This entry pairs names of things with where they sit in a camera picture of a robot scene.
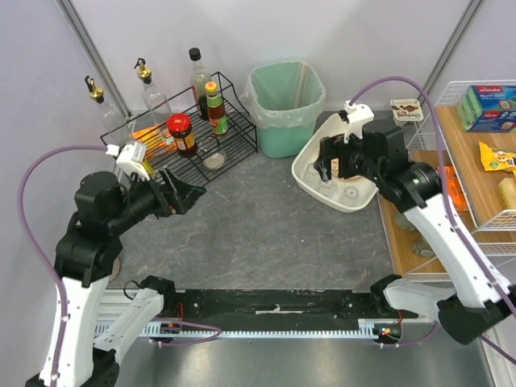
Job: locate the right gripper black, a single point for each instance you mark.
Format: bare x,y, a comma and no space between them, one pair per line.
336,157

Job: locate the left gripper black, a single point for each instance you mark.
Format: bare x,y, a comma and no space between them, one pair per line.
168,195

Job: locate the floral ceramic plate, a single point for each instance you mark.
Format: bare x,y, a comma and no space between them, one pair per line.
354,179

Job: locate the clear plastic cup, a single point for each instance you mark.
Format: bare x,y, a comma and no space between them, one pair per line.
311,176
328,189
350,196

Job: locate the glass jar with rice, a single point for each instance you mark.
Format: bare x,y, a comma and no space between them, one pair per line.
212,154

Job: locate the red lid sauce jar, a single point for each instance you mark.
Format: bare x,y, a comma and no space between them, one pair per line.
179,126

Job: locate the yellow cap chili sauce bottle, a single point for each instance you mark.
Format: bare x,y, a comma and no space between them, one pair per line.
216,110

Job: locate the glass oil bottle gold spout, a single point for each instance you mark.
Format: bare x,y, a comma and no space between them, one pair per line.
155,100

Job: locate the dark soy sauce bottle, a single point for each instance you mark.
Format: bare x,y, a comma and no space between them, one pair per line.
198,80

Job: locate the small yellow label bottle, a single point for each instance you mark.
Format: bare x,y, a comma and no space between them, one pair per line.
148,168

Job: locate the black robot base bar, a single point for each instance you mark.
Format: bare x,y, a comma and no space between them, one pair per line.
227,306

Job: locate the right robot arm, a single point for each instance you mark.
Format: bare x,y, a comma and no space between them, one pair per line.
481,297

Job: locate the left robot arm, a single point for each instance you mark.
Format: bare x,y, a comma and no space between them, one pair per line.
85,258

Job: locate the white plastic basin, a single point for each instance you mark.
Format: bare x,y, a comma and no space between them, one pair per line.
334,125

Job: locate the orange snack packet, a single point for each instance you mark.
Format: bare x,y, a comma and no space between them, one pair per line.
156,145

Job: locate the green trash bin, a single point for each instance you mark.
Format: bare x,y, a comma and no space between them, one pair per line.
277,142

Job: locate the clear trash bag liner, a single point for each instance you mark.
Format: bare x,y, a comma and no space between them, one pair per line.
284,94

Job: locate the chocolate pudding cup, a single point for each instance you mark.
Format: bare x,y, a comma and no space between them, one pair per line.
406,110

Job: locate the beige pump soap bottle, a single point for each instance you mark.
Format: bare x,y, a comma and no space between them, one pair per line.
115,270

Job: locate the orange pink box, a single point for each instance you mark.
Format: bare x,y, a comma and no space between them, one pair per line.
454,188

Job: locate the yellow snack bag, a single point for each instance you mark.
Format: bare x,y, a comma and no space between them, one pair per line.
493,159

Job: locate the green sponge pack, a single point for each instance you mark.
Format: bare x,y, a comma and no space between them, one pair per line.
488,108

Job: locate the yellow sponge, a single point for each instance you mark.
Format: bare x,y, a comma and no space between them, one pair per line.
507,190

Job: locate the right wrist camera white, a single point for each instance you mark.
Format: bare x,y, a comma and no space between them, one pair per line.
357,115

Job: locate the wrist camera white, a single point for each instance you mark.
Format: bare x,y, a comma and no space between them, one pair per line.
357,115
130,158

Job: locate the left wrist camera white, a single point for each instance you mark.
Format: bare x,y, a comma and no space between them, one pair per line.
130,158

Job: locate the black wire rack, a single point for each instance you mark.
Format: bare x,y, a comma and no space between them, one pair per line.
237,143

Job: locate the white wire shelf unit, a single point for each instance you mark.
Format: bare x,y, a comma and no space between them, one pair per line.
491,224

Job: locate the grey cable duct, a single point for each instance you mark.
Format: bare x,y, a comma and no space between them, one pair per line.
319,328

